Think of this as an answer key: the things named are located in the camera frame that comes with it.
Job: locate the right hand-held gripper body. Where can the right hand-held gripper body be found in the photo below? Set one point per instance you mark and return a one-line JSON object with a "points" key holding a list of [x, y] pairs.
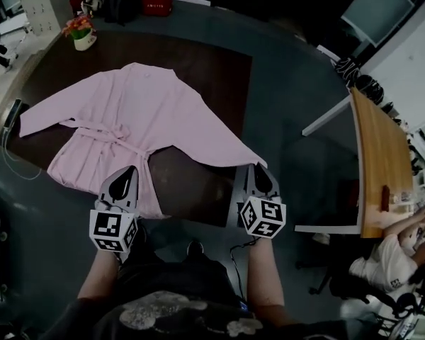
{"points": [[269, 214]]}

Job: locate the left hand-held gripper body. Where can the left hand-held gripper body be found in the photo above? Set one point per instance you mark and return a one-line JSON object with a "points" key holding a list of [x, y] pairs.
{"points": [[108, 227]]}

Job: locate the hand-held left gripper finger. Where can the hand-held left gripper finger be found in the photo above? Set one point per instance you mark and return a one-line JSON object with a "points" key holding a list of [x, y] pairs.
{"points": [[134, 197], [107, 190]]}

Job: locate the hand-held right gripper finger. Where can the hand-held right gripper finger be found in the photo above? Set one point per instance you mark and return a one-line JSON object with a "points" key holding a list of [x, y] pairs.
{"points": [[273, 186], [248, 184]]}

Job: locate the pink robe garment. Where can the pink robe garment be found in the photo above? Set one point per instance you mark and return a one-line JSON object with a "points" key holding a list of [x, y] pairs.
{"points": [[127, 112]]}

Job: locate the person's left forearm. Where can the person's left forearm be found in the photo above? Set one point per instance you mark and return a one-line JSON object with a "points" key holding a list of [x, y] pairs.
{"points": [[99, 275]]}

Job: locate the person's right forearm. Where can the person's right forearm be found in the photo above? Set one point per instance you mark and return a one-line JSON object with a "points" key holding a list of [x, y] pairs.
{"points": [[265, 278]]}

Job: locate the person's right black shoe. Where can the person's right black shoe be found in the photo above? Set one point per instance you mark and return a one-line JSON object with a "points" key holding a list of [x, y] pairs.
{"points": [[195, 248]]}

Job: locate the person's black trousers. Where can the person's black trousers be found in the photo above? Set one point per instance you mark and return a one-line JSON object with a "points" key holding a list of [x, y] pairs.
{"points": [[184, 275]]}

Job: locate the person's black printed shirt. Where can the person's black printed shirt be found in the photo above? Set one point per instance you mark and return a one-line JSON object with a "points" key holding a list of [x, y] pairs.
{"points": [[184, 317]]}

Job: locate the smartphone on white power bank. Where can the smartphone on white power bank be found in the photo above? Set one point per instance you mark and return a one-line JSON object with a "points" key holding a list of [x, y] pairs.
{"points": [[12, 113]]}

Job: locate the black white striped bag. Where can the black white striped bag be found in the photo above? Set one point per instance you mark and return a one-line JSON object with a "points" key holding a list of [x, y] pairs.
{"points": [[347, 73]]}

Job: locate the white pot of pink flowers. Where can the white pot of pink flowers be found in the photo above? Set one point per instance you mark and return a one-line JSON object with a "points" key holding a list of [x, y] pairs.
{"points": [[83, 37]]}

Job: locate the black backpack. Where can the black backpack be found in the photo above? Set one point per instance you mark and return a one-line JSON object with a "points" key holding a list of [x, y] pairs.
{"points": [[122, 5]]}

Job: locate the red bag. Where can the red bag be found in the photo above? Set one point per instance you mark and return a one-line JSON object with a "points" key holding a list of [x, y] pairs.
{"points": [[77, 3]]}

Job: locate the white locker cabinet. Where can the white locker cabinet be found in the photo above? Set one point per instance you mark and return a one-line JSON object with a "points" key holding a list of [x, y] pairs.
{"points": [[42, 2]]}

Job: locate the black framed glass door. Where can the black framed glass door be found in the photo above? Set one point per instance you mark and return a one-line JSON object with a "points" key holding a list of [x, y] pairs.
{"points": [[379, 9]]}

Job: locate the light wooden table white frame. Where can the light wooden table white frame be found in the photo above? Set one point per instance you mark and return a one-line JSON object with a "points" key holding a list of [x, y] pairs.
{"points": [[382, 161]]}

